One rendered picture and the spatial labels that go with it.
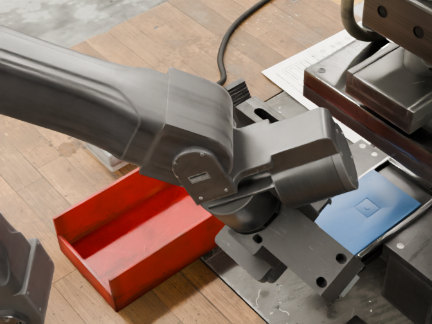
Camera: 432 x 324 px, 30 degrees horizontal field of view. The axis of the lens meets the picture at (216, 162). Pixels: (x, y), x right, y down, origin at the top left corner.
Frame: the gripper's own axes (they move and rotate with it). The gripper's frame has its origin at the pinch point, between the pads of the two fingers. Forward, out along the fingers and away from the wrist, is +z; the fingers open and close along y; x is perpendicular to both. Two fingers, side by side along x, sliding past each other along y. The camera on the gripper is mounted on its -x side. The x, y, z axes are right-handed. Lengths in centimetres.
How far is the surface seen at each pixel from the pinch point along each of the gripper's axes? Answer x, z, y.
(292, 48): 34.1, 26.5, 22.1
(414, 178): -0.9, 9.8, 13.9
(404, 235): -5.3, 7.0, 7.9
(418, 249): -7.5, 6.7, 7.6
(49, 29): 182, 123, 0
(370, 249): -4.4, 4.3, 4.3
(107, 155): 31.5, 5.6, -7.4
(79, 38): 170, 125, 5
